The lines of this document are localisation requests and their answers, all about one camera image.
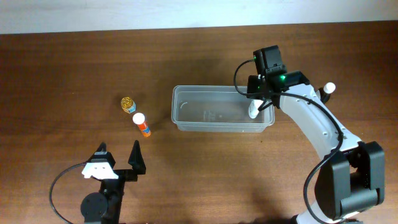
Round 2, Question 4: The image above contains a white spray bottle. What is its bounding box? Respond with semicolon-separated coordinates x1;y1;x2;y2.
248;100;264;119

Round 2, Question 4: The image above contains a black bottle white cap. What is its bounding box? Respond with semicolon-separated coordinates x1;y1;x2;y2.
319;82;336;104

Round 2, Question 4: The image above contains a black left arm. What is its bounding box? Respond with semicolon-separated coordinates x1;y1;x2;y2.
80;140;146;224

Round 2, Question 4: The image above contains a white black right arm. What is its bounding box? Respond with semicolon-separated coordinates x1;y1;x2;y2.
245;45;385;223

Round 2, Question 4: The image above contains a clear plastic container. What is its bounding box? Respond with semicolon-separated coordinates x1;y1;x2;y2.
171;85;275;133

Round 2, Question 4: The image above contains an orange tablet tube white cap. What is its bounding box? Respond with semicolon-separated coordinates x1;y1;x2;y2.
132;113;151;137

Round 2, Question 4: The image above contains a small gold-lid balm jar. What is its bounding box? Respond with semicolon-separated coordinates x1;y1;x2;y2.
121;96;136;114

